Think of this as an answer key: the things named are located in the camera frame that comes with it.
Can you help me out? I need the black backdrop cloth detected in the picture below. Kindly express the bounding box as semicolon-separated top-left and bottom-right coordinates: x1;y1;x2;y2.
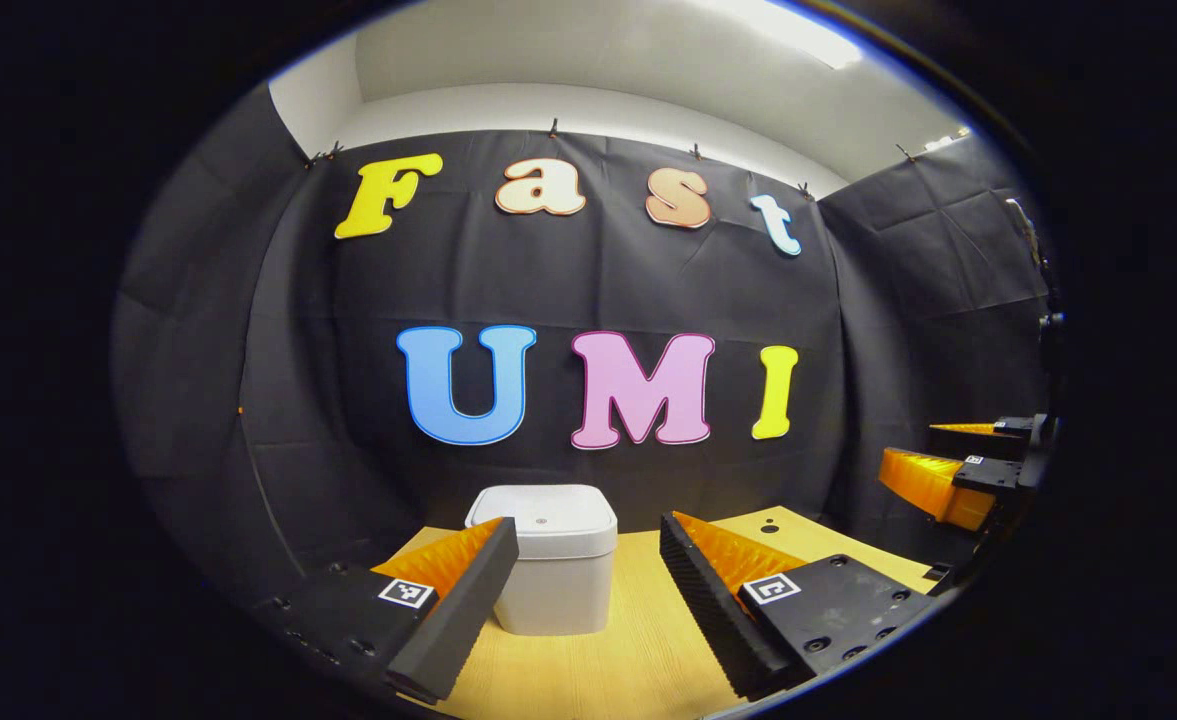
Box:
113;85;1059;641

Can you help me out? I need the wooden desktop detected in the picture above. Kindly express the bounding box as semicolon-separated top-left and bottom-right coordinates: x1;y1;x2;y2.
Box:
388;505;939;720

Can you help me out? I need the white desktop garbage bin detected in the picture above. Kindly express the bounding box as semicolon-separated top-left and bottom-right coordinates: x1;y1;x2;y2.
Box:
465;484;619;637

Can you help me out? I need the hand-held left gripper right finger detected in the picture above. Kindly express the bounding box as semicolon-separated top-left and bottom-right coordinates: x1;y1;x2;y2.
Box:
659;511;937;701

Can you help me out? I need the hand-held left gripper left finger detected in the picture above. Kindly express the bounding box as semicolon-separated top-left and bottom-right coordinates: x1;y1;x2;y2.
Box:
253;517;520;704

